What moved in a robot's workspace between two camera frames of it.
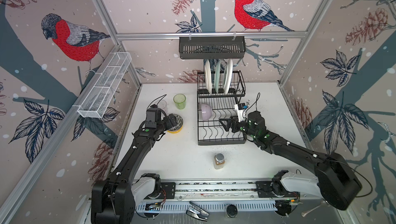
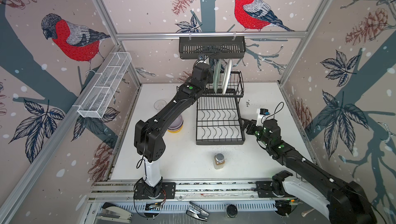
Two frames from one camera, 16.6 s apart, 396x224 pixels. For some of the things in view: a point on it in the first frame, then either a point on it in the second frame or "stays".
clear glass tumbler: x=162 y=105 stays
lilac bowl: x=206 y=111 → x=177 y=123
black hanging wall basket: x=212 y=47 stays
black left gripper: x=169 y=124 → x=210 y=76
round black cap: x=231 y=210 stays
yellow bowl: x=175 y=132 stays
